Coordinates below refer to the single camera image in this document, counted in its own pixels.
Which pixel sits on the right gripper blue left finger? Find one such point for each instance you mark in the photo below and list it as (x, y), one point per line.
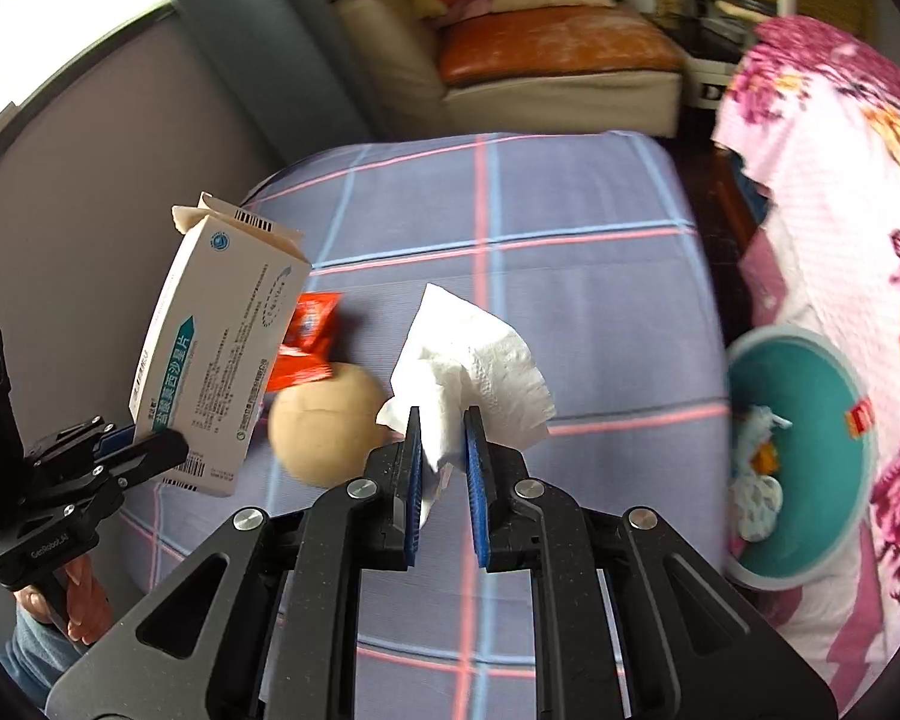
(411, 463)

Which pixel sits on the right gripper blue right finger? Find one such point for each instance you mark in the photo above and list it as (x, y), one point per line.
(477, 467)

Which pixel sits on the white tissue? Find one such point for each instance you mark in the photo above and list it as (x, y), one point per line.
(456, 356)

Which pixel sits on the white medicine box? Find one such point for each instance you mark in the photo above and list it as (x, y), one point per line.
(214, 336)

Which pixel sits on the printed tissue paper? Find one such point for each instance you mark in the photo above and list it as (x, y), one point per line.
(756, 494)

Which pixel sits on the teal trash bin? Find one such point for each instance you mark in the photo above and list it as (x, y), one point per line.
(793, 389)

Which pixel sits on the left hand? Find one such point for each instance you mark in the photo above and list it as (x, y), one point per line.
(88, 607)

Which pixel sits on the red sachet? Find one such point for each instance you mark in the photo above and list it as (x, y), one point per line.
(303, 357)

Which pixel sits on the blue plaid tablecloth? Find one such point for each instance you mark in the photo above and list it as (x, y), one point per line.
(483, 266)

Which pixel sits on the cream sofa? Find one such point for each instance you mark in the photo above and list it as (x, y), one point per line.
(399, 52)

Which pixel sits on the pink floral bed sheet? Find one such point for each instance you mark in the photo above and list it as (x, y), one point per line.
(813, 116)

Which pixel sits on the orange leather seat cushion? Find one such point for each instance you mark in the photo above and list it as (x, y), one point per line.
(553, 41)

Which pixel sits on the blue grey curtain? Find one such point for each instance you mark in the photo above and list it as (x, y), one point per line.
(291, 66)

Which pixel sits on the black stereo equipment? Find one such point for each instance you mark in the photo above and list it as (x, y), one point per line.
(715, 35)

